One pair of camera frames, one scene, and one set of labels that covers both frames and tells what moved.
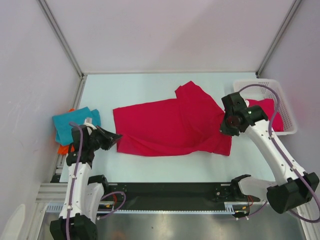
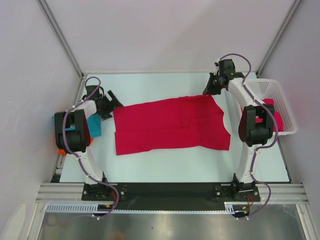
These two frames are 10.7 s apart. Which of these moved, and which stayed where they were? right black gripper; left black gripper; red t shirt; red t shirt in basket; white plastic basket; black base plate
Moved: right black gripper; red t shirt; left black gripper
Stayed: white plastic basket; black base plate; red t shirt in basket
